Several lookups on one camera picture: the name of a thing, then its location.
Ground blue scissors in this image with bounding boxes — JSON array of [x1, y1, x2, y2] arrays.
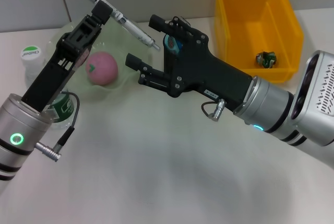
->
[[163, 33, 185, 55]]

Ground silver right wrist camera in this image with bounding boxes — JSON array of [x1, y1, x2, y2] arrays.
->
[[291, 50, 334, 147]]

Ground yellow plastic bin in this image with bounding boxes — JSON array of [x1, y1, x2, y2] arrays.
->
[[213, 0, 305, 84]]

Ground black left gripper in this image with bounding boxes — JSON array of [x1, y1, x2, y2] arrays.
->
[[20, 1, 112, 112]]

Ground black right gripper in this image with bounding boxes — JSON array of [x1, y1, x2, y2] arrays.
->
[[125, 14, 253, 113]]

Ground grey silver pen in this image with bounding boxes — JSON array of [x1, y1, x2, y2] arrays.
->
[[66, 0, 161, 51]]

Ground clear water bottle green label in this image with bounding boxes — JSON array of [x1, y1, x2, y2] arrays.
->
[[20, 45, 79, 131]]

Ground translucent green wavy fruit plate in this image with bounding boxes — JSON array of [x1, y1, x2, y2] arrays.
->
[[45, 15, 155, 102]]

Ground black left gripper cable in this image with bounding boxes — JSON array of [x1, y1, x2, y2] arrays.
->
[[35, 92, 80, 161]]

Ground green plastic wrapper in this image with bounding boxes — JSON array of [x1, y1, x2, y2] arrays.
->
[[255, 51, 277, 68]]

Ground pink toy peach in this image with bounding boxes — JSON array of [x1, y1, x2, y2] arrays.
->
[[83, 51, 118, 87]]

